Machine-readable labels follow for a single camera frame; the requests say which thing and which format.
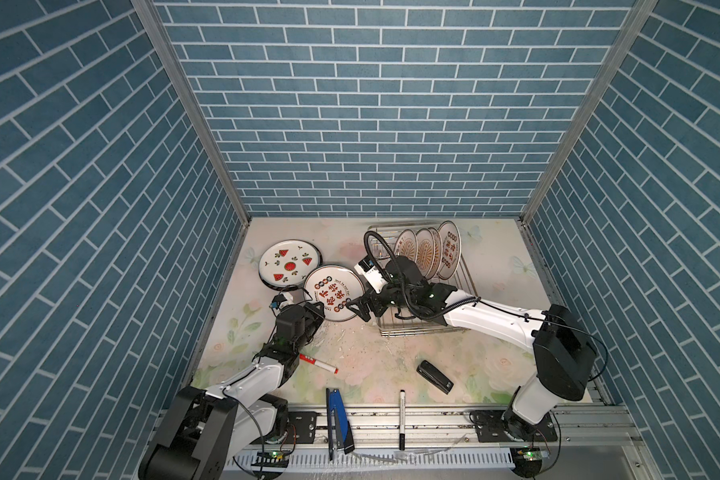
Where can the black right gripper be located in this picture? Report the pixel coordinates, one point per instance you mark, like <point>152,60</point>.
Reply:
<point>363,311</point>

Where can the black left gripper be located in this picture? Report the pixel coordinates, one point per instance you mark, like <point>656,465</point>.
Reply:
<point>307,311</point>

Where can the rearmost floral patterned plate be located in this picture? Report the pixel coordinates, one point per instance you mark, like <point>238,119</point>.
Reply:
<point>335,286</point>

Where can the black rimmed cream plate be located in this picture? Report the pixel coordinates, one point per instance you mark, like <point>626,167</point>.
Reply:
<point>300,287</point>

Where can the watermelon pattern white plate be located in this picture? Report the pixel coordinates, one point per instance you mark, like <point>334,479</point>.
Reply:
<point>290,264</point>

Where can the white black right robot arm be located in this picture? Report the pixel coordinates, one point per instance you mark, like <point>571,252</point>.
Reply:
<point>563,354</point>

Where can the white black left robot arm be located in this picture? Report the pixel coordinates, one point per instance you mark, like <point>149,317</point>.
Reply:
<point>203,427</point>

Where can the red white marker pen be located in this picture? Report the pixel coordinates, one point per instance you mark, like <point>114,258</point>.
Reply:
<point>318,363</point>

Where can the orange sunburst white plate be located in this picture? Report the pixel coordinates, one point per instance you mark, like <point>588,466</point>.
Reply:
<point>406,245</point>

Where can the black stapler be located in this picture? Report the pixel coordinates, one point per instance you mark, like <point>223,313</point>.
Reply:
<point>435,377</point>

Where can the black white marker pen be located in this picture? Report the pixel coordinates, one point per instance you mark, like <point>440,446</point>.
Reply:
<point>402,421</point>

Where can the blue black box cutter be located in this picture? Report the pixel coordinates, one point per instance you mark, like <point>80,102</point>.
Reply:
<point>339,432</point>

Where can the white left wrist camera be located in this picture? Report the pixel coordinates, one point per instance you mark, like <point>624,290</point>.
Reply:
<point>281,300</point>

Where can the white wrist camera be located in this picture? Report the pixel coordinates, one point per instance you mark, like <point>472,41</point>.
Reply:
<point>281,300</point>
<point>372,273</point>

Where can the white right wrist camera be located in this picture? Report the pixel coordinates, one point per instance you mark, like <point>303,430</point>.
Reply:
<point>372,273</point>

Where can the chrome wire dish rack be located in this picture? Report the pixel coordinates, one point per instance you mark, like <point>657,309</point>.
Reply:
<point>382,252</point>

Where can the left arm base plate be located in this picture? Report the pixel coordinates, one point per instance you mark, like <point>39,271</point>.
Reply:
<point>300,428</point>

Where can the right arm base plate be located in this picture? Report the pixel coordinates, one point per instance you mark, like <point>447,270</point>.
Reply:
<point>496,426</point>

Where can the white slotted cable duct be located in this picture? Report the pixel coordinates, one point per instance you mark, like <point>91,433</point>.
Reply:
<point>317,461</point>

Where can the aluminium front rail frame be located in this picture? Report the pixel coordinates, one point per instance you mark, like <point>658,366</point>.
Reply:
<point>587,434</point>

